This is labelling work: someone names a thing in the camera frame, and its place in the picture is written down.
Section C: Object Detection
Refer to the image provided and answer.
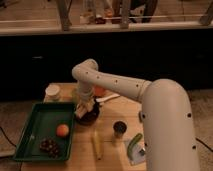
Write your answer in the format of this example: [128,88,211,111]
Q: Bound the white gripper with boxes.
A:
[75,100,94,118]

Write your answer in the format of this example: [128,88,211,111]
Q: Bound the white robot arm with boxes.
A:
[72,59,200,171]

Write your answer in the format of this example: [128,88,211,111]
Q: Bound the dark purple bowl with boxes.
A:
[75,104,100,126]

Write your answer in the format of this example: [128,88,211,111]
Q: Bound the white plastic spoon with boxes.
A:
[95,93,120,103]

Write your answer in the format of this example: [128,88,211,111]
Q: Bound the orange object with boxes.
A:
[94,86,106,97]

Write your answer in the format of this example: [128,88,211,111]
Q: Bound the orange peach fruit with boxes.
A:
[56,124,69,138]

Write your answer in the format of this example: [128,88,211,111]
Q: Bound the white cup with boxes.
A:
[45,84,60,101]

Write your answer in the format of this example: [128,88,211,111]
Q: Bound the dark metal cup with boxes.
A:
[113,121,127,138]

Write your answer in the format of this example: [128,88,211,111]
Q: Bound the green plastic tray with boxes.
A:
[13,102,75,162]

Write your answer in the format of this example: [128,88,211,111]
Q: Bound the dark grape bunch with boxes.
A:
[39,139,60,158]

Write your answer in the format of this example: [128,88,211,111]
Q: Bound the white cutting board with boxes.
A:
[124,139,145,166]

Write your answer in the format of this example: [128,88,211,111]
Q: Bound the black cable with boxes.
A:
[0,126,18,148]

